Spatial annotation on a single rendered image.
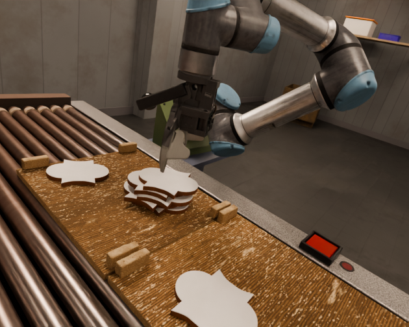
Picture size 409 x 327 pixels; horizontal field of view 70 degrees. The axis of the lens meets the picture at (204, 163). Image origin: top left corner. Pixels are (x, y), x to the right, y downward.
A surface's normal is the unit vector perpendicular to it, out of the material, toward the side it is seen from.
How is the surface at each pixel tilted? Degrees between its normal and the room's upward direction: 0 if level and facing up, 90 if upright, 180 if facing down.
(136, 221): 0
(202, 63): 90
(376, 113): 90
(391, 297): 0
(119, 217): 0
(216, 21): 90
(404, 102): 90
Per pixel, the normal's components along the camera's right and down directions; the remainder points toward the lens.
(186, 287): 0.19, -0.89
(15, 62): 0.76, 0.39
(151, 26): -0.62, 0.21
